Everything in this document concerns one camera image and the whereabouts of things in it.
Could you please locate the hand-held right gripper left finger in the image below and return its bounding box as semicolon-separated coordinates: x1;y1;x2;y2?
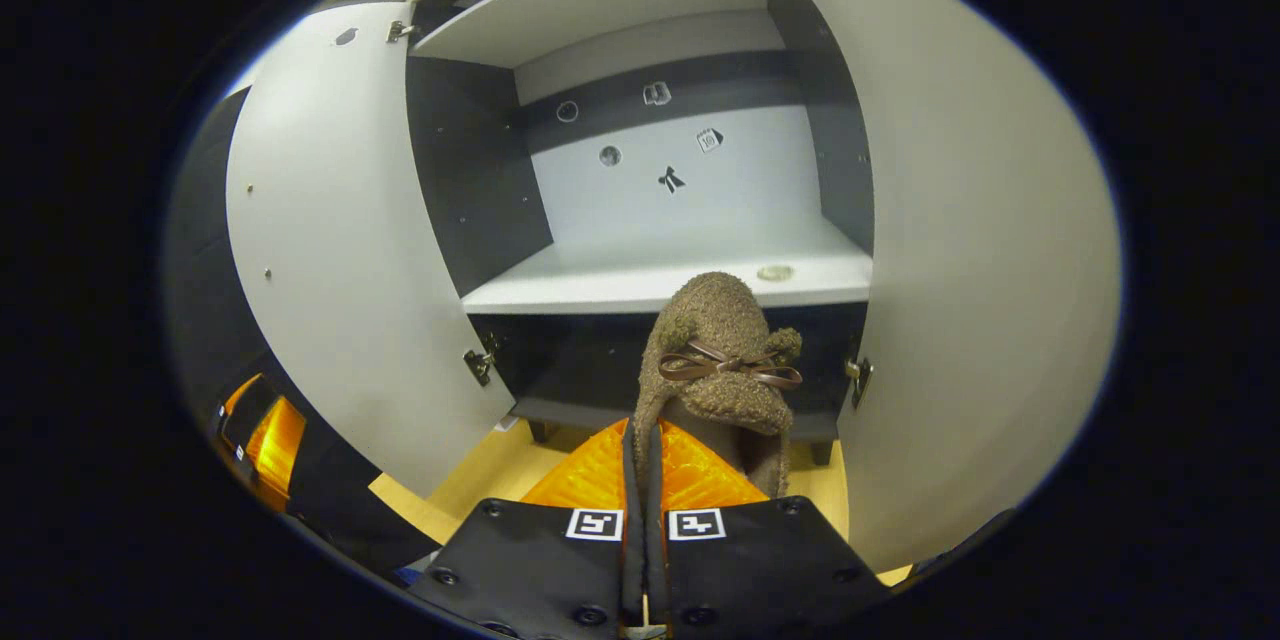
408;418;646;640

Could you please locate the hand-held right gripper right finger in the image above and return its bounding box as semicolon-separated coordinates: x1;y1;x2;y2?
645;418;893;640

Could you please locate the grey shoe cabinet door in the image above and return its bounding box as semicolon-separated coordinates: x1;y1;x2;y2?
224;0;517;500
738;0;1124;573

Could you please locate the brown fuzzy shoe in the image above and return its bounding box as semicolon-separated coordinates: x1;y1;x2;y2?
631;270;805;503

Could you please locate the grey shoe cabinet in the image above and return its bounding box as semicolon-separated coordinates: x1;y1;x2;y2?
405;0;877;469

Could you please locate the grey cabinet shelf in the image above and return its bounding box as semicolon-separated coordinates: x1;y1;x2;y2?
409;0;774;70
461;218;874;315

